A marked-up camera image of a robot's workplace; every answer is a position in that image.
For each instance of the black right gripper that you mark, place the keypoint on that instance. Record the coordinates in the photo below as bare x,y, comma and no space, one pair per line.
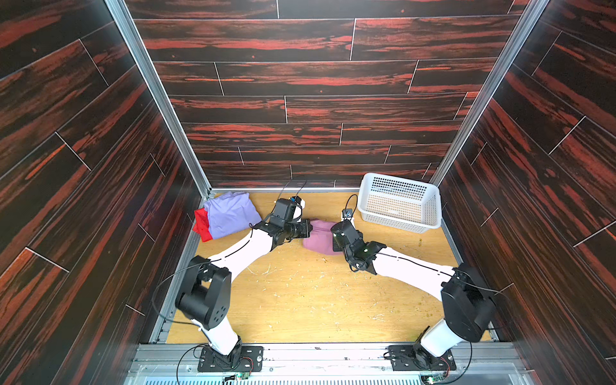
340,232

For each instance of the aluminium right corner post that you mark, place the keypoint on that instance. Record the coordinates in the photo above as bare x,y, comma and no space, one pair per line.
516,41

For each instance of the folded red t-shirt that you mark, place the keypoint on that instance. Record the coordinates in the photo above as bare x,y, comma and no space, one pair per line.
202,225

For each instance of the white perforated plastic basket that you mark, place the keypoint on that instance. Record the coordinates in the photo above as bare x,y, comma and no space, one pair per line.
400,203

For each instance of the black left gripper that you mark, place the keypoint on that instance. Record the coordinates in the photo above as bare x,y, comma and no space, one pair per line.
303,229

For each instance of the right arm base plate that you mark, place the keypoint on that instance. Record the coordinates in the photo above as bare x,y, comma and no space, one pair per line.
414,358

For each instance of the folded lavender t-shirt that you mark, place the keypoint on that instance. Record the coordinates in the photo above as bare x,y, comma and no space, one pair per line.
230,213

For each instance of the aluminium front rail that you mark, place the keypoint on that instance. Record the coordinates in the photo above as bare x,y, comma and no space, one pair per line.
329,363

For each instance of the aluminium back floor rail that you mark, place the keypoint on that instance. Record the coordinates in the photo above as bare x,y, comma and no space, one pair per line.
289,190

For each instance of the aluminium left corner post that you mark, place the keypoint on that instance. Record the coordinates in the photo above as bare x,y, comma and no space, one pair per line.
130,34

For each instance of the magenta t-shirt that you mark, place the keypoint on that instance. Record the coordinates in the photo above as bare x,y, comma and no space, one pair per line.
320,239

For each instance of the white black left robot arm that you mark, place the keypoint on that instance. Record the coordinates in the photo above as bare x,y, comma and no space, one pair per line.
205,292

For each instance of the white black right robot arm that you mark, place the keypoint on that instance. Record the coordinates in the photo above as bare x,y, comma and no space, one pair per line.
431,278

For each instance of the aluminium left floor rail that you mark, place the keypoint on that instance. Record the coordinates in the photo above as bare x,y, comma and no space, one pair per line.
163,325

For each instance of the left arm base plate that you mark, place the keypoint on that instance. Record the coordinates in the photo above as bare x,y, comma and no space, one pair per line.
243,359

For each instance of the aluminium corner post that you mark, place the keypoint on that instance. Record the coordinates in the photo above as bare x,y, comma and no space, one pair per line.
130,34
516,41

